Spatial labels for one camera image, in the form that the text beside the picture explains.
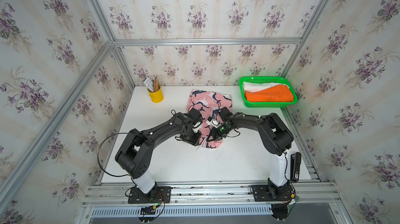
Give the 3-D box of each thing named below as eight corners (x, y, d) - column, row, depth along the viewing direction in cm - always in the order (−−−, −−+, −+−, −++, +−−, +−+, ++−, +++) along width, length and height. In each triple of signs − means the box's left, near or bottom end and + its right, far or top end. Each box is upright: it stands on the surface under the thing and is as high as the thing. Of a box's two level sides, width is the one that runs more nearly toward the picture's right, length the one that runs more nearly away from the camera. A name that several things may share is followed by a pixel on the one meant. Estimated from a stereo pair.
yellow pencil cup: (154, 105, 110) (151, 97, 103) (150, 97, 115) (146, 88, 108) (166, 100, 114) (164, 91, 106) (162, 92, 119) (159, 83, 111)
